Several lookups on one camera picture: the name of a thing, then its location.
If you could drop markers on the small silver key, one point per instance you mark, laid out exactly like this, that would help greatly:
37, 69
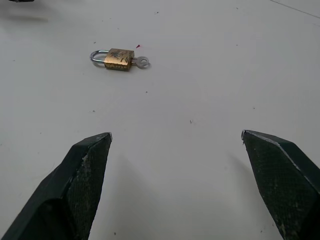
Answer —
143, 61

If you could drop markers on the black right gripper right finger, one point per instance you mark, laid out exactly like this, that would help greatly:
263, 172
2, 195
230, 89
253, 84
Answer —
282, 180

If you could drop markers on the black left gripper tip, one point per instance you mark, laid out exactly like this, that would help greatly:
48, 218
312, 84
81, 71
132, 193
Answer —
21, 0

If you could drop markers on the brass padlock with silver shackle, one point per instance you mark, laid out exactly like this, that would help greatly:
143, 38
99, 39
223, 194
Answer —
117, 59

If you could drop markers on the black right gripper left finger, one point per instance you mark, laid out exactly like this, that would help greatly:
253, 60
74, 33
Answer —
67, 190

